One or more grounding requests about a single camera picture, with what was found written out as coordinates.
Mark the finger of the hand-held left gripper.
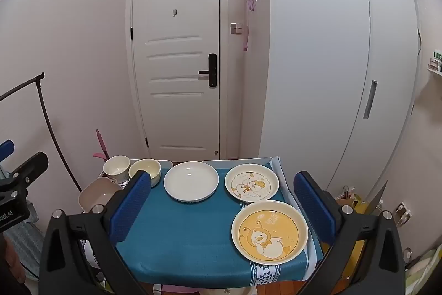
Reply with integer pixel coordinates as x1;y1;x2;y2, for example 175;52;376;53
5;152;49;187
0;139;15;162

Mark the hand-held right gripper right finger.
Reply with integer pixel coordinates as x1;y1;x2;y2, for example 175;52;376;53
293;171;406;295

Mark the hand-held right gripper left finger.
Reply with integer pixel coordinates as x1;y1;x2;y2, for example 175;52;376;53
39;170;152;295

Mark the beige handled bowl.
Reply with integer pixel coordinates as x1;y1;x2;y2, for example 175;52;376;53
78;177;123;213

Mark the white bowl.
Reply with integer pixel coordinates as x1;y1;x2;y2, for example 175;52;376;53
103;155;131;180

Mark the cream bowl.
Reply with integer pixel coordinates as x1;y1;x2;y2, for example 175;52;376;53
128;159;162;187

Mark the yellow duck print plate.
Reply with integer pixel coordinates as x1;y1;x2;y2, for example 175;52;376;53
231;200;309;265

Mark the plain white plate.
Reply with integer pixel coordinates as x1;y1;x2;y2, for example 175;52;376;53
163;161;219;202

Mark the white duck print plate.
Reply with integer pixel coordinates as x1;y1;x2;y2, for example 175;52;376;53
225;164;280;203

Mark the colourful bags pile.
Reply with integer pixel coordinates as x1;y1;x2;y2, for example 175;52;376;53
336;186;367;213

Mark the light blue striped cloth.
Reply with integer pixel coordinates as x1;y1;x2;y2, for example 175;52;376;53
7;208;45;282

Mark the black clothes rack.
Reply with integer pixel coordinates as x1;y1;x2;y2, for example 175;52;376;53
0;73;83;192

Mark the teal patterned cloth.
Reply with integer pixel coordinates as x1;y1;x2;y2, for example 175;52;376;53
115;160;323;287

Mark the pink mop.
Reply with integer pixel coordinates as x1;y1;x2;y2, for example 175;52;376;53
93;129;111;161

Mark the green white blanket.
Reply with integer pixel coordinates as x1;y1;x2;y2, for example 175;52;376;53
406;245;439;282

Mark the white wardrobe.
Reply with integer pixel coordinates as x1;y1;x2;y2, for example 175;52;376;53
259;0;423;199

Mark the white door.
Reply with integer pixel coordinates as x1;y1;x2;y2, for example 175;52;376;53
131;0;228;159

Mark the white wall socket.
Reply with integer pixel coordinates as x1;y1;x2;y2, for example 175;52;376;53
394;202;412;226

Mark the grey wardrobe handle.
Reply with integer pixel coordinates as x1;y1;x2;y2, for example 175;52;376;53
362;80;378;119

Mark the black door lock handle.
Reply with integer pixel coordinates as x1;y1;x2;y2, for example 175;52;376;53
198;54;218;87

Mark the pink flower wall sticker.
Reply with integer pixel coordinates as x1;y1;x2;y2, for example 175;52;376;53
243;0;259;52

